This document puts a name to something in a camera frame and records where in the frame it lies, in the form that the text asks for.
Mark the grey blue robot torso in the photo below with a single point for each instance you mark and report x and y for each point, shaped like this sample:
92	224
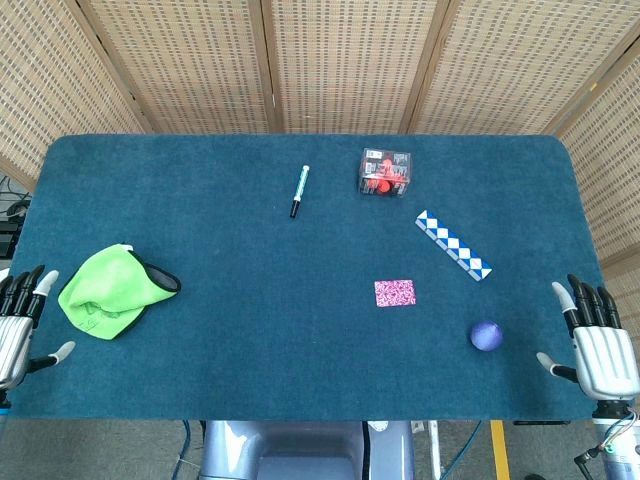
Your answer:
300	450

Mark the green microfiber cloth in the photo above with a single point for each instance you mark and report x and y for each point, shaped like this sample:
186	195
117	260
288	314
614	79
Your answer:
107	290

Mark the white table leg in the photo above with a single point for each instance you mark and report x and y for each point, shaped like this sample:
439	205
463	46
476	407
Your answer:
434	445

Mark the woven rattan screen panel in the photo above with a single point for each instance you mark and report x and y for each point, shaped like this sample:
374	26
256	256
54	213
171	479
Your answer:
615	175
510	65
45	90
190	65
350	65

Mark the black background equipment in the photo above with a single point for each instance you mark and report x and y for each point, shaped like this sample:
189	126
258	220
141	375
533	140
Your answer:
10	235

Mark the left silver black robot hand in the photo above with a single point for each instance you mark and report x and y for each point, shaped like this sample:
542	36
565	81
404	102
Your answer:
15	335

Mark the purple ball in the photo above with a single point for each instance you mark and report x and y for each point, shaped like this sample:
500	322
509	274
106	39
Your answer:
486	336

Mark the green white marker pen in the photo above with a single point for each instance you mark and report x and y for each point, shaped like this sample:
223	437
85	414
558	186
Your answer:
300	187

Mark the clear box of red pieces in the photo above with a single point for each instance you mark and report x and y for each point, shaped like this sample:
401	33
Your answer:
384	172

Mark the dark teal table mat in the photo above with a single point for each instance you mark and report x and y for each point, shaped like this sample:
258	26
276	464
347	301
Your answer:
250	300

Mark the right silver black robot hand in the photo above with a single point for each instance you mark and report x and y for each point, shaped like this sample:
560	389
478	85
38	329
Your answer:
602	355

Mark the pink patterned playing card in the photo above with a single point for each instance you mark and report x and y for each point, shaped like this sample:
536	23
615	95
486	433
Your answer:
395	293

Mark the blue white snake puzzle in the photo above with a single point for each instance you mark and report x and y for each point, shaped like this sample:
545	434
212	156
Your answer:
452	245

